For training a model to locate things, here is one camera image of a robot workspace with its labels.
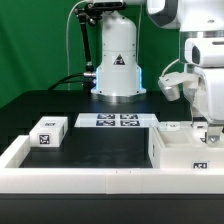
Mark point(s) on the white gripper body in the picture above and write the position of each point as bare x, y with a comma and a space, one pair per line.
205, 59

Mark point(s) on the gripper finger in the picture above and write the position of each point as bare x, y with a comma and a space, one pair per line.
213, 134

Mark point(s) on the white cabinet body box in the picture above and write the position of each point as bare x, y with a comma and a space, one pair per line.
174, 150

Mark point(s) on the white cabinet door panel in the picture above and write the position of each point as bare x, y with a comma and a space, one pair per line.
169, 126
197, 135

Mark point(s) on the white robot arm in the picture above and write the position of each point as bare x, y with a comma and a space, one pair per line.
118, 74

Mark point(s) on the white cabinet top block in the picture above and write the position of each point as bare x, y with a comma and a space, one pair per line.
49, 131

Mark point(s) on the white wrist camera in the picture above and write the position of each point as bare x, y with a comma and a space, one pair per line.
169, 85

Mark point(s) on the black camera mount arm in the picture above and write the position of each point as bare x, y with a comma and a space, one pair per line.
88, 15

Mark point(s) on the white marker base plate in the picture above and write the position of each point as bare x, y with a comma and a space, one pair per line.
116, 120

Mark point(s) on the white U-shaped fence frame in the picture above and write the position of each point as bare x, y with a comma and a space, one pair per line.
16, 179

